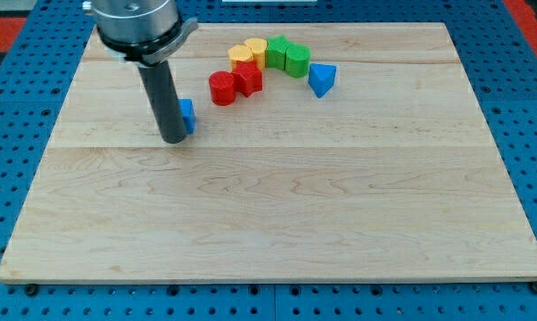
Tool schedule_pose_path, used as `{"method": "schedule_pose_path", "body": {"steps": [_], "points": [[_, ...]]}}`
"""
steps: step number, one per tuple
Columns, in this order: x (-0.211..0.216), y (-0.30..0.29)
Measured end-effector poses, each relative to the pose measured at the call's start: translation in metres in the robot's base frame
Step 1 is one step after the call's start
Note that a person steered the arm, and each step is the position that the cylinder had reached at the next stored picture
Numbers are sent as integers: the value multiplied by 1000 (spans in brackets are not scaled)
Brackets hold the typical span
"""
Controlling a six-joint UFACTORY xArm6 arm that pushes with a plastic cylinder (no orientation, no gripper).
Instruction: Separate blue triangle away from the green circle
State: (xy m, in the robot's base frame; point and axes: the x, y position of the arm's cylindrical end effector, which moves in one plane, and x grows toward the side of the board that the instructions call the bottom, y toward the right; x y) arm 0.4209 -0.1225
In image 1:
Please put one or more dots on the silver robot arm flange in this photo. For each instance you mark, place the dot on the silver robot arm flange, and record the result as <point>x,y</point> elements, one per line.
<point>145,32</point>

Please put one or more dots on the blue triangle block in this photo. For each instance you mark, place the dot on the blue triangle block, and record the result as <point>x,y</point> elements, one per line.
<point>321,78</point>

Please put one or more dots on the wooden board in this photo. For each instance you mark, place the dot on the wooden board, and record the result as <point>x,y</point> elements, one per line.
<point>393,176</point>

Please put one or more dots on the red star block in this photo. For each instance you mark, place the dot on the red star block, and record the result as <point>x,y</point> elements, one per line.
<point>248,78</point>

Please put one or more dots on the red cylinder block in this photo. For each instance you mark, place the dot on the red cylinder block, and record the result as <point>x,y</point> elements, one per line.
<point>222,87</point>

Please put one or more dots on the blue cube block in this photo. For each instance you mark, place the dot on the blue cube block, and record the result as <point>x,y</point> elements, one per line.
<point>188,114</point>

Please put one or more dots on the green cylinder block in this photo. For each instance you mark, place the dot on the green cylinder block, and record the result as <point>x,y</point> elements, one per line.
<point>297,60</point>

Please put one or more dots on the yellow hexagon block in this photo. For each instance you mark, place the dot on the yellow hexagon block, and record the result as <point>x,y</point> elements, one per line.
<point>239,53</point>

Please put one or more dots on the green star block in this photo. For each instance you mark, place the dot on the green star block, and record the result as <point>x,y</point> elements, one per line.
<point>276,51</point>

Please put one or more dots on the yellow cylinder block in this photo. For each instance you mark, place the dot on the yellow cylinder block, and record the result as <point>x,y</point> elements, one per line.
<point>258,47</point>

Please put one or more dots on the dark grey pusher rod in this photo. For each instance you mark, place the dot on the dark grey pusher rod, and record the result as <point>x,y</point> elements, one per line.
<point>162,95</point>

